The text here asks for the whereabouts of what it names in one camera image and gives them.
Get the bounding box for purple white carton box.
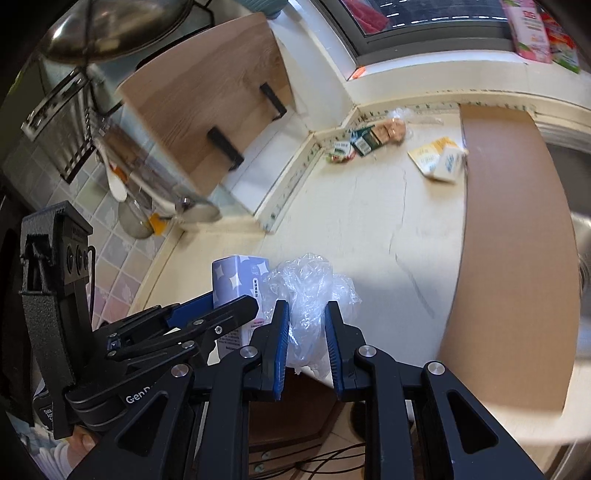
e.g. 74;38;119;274
211;255;270;358

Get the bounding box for clear plastic bag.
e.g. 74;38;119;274
260;253;362;380

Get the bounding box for yellow white paper box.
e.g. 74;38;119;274
408;137;468;184

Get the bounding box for person left hand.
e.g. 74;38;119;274
53;426;99;478

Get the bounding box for round steel pot lid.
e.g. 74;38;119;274
174;196;221;231

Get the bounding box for brown cardboard sheet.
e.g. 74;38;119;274
439;105;580;412

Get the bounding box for white ladle spoon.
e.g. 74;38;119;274
95;141;127;203

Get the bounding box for metal utensil rack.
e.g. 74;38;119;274
21;68;95;184

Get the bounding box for wooden cabinet door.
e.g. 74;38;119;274
117;13;294;196

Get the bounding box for green white snack packet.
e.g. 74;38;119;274
325;141;356;164

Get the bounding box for dark green packet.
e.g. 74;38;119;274
349;126;380;156

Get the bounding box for steel wok pan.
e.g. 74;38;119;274
39;0;193;65

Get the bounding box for stainless steel sink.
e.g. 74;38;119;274
537;121;591;296

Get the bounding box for red cloth outside window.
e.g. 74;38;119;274
342;0;389;35

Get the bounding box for pink detergent pouch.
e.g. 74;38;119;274
501;0;552;64

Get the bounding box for green white pouch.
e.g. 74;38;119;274
541;10;581;74

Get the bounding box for black floor cable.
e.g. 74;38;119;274
248;442;369;480

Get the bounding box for black cabinet handle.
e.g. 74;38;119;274
206;126;245;171
259;82;287;121

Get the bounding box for clear plastic wrap by wall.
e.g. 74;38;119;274
388;108;444;125

